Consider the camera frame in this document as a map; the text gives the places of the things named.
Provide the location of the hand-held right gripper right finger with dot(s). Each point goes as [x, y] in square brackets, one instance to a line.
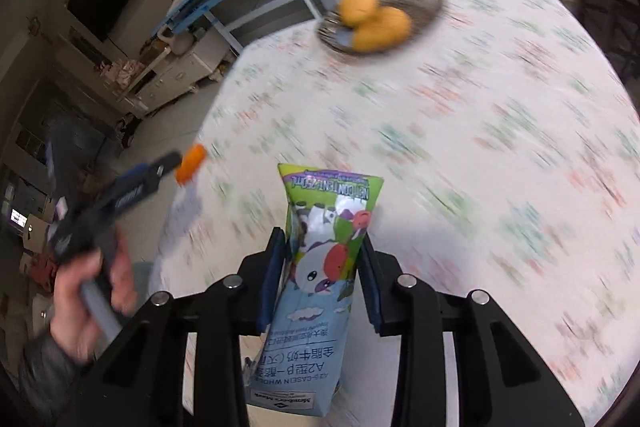
[372, 292]

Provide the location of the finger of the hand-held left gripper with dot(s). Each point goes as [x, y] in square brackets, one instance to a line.
[160, 164]
[132, 197]

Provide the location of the pink kettlebell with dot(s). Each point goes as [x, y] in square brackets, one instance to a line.
[178, 41]

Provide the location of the blue milk carton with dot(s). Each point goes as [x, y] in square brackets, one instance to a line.
[320, 257]

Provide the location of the cream television stand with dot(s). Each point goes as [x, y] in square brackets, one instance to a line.
[165, 72]

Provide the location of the person's left hand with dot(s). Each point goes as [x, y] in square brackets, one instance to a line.
[75, 307]

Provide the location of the yellow mango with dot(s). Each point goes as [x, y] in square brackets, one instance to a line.
[357, 7]
[382, 31]

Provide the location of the person's left forearm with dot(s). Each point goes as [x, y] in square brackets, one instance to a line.
[50, 382]

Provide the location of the floral tablecloth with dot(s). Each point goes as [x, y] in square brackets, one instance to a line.
[475, 207]

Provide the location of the woven grey fruit plate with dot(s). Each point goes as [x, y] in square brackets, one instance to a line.
[420, 7]

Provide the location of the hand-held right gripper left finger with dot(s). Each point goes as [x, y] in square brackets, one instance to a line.
[270, 287]

